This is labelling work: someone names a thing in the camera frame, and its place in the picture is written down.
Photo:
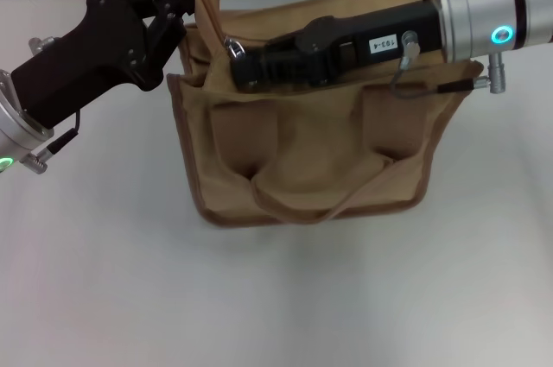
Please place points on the silver metal zipper pull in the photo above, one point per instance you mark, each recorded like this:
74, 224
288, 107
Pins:
235, 49

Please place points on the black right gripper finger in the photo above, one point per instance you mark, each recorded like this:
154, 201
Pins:
298, 85
272, 62

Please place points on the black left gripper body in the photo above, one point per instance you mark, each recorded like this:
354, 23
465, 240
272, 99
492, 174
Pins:
95, 47

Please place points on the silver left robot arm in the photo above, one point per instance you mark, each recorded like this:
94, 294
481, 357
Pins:
13, 129

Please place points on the khaki canvas food bag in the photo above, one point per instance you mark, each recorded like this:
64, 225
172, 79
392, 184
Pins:
311, 147

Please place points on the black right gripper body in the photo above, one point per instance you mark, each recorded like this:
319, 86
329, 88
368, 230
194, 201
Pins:
389, 26

